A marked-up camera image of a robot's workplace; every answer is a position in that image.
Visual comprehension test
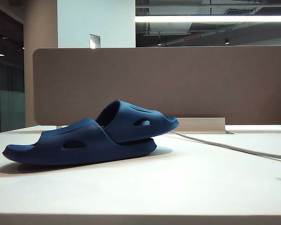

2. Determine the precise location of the blue foam slide slipper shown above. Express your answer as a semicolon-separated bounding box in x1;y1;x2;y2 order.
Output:
95;100;180;144
2;118;157;166

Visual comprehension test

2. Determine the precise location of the brown desk partition panel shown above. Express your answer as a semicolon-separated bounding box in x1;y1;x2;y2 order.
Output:
32;46;281;126

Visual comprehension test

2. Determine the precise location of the white ceiling light strip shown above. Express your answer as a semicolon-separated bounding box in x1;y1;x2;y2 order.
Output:
135;15;281;23

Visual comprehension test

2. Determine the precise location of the dark glass door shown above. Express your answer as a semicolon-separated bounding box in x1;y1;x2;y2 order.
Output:
0;4;25;134

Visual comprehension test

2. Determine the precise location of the metal wall switch plate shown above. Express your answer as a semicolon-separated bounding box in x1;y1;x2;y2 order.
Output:
89;33;101;49

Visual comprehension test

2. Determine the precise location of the grey power cable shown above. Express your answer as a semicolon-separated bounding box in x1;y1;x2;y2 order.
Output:
170;130;281;161

